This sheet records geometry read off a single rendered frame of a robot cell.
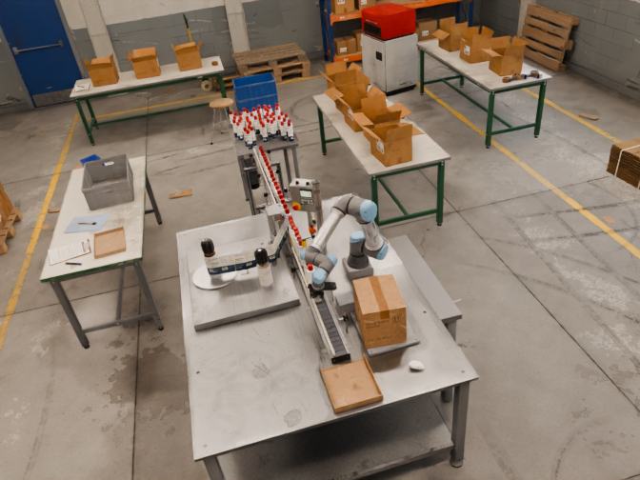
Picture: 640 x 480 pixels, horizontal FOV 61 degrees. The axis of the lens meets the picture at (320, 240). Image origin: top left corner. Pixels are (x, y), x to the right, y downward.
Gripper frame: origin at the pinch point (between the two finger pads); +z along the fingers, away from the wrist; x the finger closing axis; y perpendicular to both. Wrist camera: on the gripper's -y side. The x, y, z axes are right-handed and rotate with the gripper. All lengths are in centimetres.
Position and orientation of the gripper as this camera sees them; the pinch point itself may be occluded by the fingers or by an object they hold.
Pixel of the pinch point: (320, 295)
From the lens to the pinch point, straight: 327.5
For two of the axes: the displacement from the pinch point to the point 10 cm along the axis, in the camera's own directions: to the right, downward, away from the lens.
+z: -0.4, 4.4, 9.0
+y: -9.6, 2.3, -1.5
